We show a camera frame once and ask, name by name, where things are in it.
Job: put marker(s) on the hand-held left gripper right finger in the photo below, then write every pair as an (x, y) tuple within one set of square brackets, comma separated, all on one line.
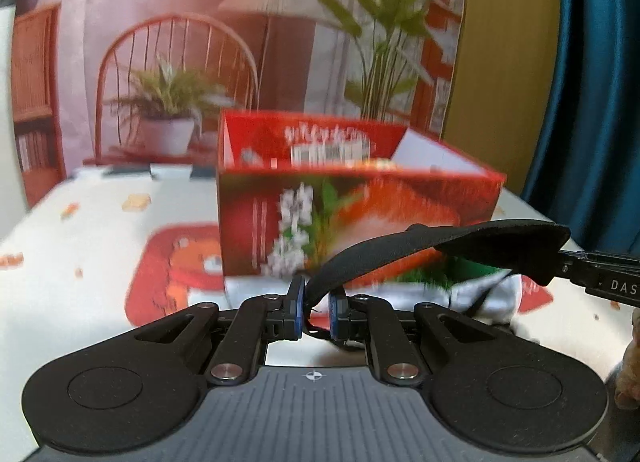
[(336, 314)]

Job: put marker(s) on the person's right hand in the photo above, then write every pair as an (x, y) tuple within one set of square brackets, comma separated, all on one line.
[(629, 372)]

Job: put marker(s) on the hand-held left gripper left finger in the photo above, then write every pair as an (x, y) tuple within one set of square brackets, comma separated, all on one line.
[(296, 304)]

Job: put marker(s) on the red strawberry print cardboard box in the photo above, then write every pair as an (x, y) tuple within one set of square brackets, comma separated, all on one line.
[(250, 222)]

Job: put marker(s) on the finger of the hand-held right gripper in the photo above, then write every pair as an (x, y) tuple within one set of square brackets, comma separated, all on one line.
[(577, 255), (575, 276)]

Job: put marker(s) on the white cloth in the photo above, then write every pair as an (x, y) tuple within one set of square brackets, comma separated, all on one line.
[(492, 299)]

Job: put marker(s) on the blue curtain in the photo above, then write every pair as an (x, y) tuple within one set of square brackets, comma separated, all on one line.
[(590, 117)]

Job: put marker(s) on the white panel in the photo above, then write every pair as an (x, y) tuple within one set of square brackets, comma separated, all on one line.
[(7, 117)]

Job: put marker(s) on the black eye mask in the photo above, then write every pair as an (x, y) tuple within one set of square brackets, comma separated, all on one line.
[(480, 242)]

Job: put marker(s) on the wall poster with plants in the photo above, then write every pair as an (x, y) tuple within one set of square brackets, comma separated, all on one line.
[(200, 17)]

